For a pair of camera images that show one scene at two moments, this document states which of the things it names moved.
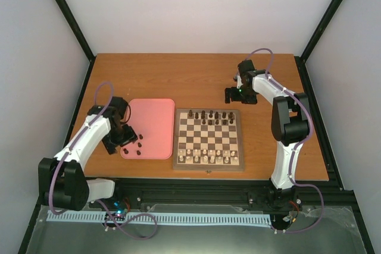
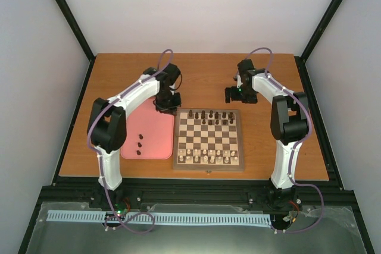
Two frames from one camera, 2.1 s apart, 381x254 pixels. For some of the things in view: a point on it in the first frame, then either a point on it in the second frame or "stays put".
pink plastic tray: (153, 121) stays put
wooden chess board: (208, 140) stays put
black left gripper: (131, 137) → (169, 110)
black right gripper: (252, 100) stays put
